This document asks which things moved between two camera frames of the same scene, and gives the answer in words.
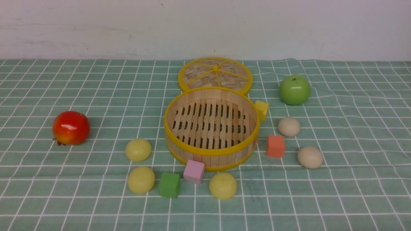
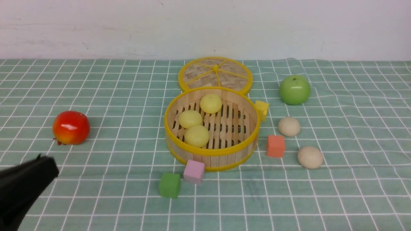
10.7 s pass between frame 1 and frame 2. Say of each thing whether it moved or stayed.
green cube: stayed
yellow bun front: moved
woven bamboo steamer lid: stayed
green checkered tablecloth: stayed
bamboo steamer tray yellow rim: stayed
